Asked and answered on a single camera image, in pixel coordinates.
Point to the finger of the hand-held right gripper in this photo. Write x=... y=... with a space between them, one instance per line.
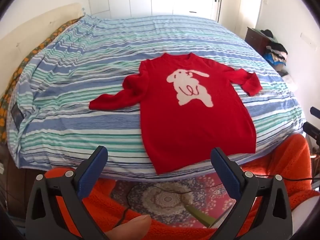
x=315 y=112
x=311 y=130

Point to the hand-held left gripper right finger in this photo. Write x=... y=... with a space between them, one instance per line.
x=226 y=173

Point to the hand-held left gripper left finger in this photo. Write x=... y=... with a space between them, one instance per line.
x=92 y=171

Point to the red sweater with white rabbit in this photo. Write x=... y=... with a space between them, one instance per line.
x=195 y=130

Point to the pile of clothes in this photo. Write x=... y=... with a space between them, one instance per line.
x=275 y=50

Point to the person's left hand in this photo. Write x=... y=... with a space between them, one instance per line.
x=130 y=227

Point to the orange fleece clothing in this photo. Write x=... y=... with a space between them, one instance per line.
x=287 y=160

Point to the white cloth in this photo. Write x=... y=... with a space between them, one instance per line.
x=290 y=81

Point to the patterned pink rug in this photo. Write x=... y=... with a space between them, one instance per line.
x=162 y=200

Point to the blue green striped bed cover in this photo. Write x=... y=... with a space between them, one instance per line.
x=75 y=92

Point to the dark wooden dresser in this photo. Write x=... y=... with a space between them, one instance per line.
x=255 y=40

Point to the orange floral bed sheet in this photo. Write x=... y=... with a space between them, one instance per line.
x=37 y=47

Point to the cream headboard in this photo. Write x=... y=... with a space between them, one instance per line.
x=25 y=27

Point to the dark wooden bed frame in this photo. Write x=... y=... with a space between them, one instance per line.
x=15 y=185

